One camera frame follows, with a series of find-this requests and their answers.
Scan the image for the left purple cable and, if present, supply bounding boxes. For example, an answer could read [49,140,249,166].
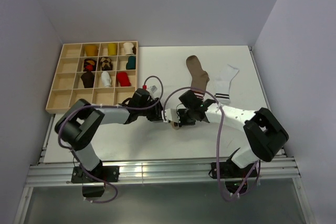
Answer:
[57,76,165,204]

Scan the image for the brown tan checkered rolled sock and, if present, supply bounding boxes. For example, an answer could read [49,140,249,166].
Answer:
[100,57,113,71]

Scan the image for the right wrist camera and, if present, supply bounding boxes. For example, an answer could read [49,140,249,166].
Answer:
[162,109,181,123]

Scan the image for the wooden compartment tray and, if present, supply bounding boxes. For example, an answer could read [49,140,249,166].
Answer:
[46,41,139,114]

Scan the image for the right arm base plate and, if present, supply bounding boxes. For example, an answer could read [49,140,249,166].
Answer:
[208,162,253,179]

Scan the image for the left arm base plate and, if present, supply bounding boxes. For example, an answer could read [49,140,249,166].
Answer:
[71,166,120,184]

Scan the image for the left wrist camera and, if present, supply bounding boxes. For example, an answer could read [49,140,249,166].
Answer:
[147,86,158,95]

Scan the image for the dark brown rolled sock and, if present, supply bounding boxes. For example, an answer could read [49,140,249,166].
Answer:
[80,71,95,88]

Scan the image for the mustard yellow rolled sock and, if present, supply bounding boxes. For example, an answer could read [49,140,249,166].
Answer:
[83,44,99,57]

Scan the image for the beige maroon sock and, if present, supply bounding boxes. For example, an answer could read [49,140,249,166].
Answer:
[170,121,181,130]

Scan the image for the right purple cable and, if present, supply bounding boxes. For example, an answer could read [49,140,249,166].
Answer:
[162,87,261,202]

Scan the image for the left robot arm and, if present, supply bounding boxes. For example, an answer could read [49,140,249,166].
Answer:
[55,88,163,182]

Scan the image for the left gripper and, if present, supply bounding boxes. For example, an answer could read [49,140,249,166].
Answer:
[138,98,164,122]

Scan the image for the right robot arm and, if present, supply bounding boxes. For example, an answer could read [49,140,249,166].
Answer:
[177,90,289,178]

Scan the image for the brown red argyle rolled sock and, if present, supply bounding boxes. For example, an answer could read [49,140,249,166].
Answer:
[83,59,97,72]

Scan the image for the purple cable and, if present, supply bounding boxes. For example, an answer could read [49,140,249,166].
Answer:
[162,87,261,202]
[57,76,165,204]

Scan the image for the brown sock striped cuff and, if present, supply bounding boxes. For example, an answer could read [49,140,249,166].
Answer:
[186,55,209,101]

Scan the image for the teal rolled sock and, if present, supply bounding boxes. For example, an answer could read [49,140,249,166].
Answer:
[125,56,136,70]

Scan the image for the white sock black stripes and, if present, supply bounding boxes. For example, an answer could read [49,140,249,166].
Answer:
[214,65,239,105]

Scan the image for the cream rolled sock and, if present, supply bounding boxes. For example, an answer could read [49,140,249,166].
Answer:
[123,42,136,55]

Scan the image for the aluminium rail frame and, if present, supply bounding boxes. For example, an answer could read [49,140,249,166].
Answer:
[14,46,316,223]

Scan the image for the white rolled sock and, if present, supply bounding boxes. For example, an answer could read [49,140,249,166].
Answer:
[101,71,112,88]

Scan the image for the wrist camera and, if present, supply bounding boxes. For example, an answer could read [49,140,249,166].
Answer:
[147,86,158,95]
[162,109,181,123]

